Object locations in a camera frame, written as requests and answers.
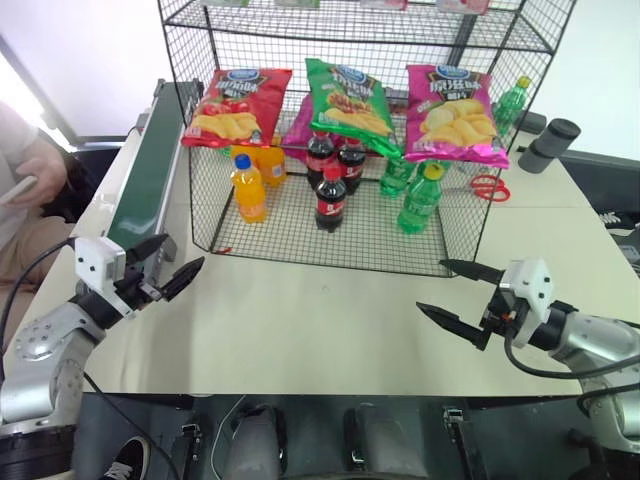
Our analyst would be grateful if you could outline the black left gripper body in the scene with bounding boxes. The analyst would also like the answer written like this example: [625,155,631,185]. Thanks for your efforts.
[113,262,166,311]

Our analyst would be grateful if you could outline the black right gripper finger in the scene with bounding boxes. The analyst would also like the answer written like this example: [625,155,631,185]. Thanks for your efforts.
[438,258,504,287]
[415,301,491,352]

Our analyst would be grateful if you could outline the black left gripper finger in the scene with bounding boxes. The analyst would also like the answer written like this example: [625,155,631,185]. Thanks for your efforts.
[159,256,207,302]
[124,233,170,266]

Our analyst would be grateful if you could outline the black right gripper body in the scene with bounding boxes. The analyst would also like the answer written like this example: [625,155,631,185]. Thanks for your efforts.
[479,285,521,335]

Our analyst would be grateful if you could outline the white smartphone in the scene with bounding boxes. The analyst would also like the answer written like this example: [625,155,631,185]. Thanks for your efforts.
[0,175,39,207]

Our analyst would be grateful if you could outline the green conveyor belt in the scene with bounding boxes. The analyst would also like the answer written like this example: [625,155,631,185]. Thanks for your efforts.
[101,78,202,262]

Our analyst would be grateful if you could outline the bystander bare hand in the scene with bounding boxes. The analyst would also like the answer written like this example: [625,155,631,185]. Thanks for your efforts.
[15,157,69,206]

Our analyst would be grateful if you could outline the red scissors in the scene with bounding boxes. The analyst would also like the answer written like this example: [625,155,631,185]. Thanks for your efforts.
[469,173,513,203]

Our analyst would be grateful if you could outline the green soda bottle yellow cap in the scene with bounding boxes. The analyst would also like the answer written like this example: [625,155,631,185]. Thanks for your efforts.
[396,161,447,236]
[491,75,532,139]

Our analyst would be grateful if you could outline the orange soda bottle blue cap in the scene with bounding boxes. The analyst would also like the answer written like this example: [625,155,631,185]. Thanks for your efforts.
[229,153,268,225]

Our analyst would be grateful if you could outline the dark rounded shape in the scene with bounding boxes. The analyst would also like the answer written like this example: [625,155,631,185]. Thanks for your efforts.
[343,401,437,480]
[233,403,288,480]

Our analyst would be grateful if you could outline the black device white print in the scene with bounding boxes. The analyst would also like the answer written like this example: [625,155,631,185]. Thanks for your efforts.
[593,208,640,274]

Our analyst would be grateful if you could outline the grey cylinder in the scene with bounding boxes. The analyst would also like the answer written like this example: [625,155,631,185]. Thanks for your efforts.
[516,117,583,175]

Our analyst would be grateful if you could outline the pink chips bag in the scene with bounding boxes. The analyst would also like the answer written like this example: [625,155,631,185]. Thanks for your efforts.
[402,63,511,170]

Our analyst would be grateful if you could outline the cola bottle red label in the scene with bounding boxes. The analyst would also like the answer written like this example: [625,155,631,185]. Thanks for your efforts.
[337,136,368,197]
[305,131,336,192]

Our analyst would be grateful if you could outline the cola bottle red cap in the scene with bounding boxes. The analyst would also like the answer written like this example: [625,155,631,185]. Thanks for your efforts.
[313,166,348,234]

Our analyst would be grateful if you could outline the red chips bag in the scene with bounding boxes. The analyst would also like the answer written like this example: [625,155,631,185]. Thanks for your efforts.
[180,67,294,149]

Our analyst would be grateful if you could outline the seated person white shirt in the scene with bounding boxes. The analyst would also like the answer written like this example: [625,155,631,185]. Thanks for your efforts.
[0,98,84,351]

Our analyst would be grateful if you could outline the black and white sneaker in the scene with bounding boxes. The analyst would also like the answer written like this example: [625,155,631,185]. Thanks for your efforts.
[101,434,152,480]

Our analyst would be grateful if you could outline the magenta chips bag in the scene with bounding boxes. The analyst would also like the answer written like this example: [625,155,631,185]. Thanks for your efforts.
[282,93,321,162]

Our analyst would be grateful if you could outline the green chips bag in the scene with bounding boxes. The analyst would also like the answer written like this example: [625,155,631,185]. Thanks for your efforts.
[304,57,404,160]

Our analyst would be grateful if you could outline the pink snack package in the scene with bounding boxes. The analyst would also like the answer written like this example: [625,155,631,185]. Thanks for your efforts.
[435,0,493,16]
[359,0,411,12]

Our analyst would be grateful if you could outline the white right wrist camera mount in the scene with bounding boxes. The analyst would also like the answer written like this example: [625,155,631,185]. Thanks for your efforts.
[497,257,556,349]

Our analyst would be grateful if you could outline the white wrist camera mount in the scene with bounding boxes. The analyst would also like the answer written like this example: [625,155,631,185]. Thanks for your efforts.
[497,257,556,349]
[73,236,137,320]

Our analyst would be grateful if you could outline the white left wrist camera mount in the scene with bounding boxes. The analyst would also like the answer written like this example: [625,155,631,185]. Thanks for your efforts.
[73,236,137,320]

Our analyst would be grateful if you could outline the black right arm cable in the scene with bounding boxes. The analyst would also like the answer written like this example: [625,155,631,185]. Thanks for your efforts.
[502,324,640,382]

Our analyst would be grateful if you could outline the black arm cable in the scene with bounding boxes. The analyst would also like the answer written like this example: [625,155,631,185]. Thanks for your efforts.
[502,324,640,382]
[0,237,77,351]

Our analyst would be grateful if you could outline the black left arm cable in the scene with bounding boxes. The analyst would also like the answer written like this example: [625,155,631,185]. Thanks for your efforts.
[0,237,77,351]

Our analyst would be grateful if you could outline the black wire mesh rack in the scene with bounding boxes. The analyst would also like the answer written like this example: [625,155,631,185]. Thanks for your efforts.
[156,0,579,279]

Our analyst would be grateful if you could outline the thin white cable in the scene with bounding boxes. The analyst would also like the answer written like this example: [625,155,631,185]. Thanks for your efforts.
[209,394,249,480]

